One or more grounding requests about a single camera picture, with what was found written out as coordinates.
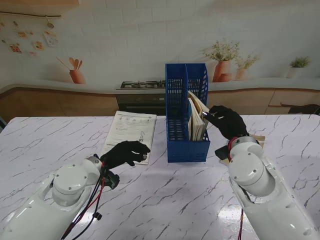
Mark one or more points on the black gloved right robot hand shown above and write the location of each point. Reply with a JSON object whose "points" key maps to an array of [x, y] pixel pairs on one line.
{"points": [[230, 122]]}

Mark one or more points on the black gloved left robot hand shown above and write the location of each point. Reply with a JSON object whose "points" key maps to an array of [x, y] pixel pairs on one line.
{"points": [[122, 152]]}

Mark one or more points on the white printed worksheet booklet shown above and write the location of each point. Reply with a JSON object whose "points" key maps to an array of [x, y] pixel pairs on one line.
{"points": [[130, 127]]}

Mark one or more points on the light blue cover book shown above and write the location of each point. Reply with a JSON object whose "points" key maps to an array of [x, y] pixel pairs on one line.
{"points": [[196, 130]]}

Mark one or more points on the beige cover book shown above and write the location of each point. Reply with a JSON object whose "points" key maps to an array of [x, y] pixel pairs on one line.
{"points": [[260, 140]]}

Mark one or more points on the yellow and white cover book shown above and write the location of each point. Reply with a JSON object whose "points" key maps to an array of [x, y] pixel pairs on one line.
{"points": [[198, 103]]}

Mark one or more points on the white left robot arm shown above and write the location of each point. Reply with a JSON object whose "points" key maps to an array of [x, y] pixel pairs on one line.
{"points": [[55, 197]]}

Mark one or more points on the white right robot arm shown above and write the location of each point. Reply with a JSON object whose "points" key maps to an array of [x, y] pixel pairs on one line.
{"points": [[260, 180]]}

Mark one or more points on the blue plastic file holder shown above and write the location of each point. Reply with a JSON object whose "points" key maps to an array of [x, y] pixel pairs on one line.
{"points": [[187, 150]]}

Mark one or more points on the gas hob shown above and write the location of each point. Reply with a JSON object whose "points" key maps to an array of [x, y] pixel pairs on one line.
{"points": [[142, 85]]}

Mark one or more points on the hanging white note card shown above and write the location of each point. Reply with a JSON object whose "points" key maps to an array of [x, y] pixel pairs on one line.
{"points": [[51, 38]]}

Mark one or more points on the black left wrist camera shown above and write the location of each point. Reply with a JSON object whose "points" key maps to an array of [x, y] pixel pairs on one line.
{"points": [[112, 179]]}

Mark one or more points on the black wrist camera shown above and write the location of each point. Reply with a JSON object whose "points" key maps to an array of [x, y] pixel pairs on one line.
{"points": [[222, 153], [112, 179]]}

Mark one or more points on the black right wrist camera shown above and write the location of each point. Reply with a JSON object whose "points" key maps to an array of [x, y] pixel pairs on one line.
{"points": [[222, 153]]}

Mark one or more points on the wooden hanging rail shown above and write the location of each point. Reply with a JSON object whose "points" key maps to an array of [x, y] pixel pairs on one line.
{"points": [[30, 14]]}

